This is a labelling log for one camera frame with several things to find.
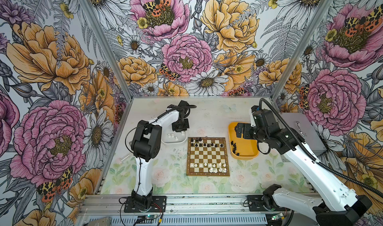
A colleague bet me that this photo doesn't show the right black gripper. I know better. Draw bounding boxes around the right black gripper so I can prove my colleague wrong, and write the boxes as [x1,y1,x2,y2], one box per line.
[234,122,269,143]

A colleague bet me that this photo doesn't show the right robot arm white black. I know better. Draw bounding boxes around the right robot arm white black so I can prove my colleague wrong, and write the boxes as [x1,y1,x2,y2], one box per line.
[235,105,372,226]

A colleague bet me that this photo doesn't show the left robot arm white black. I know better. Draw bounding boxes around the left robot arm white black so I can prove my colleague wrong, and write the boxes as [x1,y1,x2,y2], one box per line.
[130,100,196,211]

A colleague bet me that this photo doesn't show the wooden chess board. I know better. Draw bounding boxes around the wooden chess board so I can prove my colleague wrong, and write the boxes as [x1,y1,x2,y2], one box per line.
[186,137,230,177]

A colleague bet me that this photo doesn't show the yellow plastic bin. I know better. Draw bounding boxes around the yellow plastic bin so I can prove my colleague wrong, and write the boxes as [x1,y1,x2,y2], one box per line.
[228,122,259,160]

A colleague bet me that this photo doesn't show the white plastic bin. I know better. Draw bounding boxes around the white plastic bin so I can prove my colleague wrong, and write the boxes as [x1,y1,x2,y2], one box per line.
[158,111,188,146]

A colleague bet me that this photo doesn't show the silver metal case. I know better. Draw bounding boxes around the silver metal case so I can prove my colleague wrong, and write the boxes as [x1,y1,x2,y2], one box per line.
[280,112,326,156]

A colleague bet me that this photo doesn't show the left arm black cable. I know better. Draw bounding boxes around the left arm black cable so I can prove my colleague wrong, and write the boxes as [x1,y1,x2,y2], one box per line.
[125,104,197,197]

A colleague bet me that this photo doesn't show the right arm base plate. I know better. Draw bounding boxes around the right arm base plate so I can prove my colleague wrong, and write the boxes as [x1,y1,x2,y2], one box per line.
[242,195,291,212]

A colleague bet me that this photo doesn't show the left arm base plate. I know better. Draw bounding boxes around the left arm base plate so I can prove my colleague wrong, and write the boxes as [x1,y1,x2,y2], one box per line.
[123,196,167,213]

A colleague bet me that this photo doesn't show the aluminium frame rail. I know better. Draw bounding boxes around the aluminium frame rail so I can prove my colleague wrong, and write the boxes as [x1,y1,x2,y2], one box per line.
[79,193,319,216]

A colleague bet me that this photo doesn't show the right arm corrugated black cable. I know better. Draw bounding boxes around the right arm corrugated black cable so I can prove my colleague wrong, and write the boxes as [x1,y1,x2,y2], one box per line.
[259,98,383,198]

